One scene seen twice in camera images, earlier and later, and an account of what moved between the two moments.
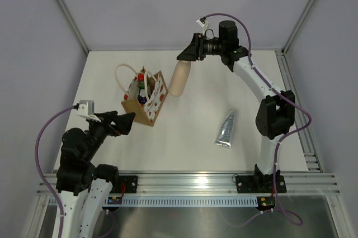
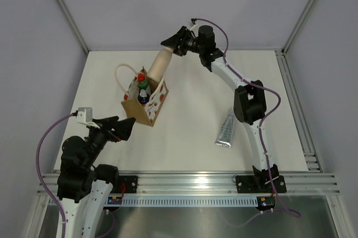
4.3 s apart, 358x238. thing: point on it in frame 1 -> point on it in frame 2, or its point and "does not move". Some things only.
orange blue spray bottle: (142, 98) does not move
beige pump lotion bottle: (180, 78) -> (158, 67)
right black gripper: (195, 51) -> (174, 42)
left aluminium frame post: (65, 10) does not move
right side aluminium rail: (307, 141) does not move
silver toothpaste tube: (224, 137) does not move
